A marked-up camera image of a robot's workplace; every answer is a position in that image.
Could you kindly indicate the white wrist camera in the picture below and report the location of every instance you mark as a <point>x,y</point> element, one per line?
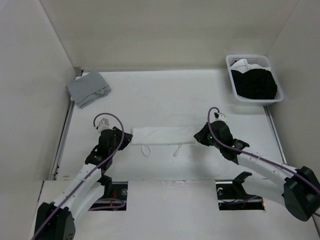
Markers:
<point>220,117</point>
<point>103,125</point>

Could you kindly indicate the white garment in basket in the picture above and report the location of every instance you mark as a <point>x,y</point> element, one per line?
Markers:
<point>243,66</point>

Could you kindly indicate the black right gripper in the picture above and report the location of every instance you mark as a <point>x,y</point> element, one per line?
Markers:
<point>200,136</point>

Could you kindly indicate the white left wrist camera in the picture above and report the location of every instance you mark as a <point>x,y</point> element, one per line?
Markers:
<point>103,125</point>

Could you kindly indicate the white plastic basket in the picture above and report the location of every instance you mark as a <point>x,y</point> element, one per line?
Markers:
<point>262,61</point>

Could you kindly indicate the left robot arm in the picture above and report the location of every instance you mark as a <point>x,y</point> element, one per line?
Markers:
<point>56,220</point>

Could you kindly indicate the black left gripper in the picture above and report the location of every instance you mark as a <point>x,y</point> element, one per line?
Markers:
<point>128,138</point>

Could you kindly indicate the black tank top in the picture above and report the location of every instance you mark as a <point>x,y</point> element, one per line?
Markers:
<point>255,84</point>

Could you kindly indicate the folded grey tank top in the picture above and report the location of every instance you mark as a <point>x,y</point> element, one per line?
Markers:
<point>88,88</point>

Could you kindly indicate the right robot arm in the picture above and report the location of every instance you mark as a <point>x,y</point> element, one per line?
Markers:
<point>297,189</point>

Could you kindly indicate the white tank top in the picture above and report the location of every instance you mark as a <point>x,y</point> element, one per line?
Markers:
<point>164,136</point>

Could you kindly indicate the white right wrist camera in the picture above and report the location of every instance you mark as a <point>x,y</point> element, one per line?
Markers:
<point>220,117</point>

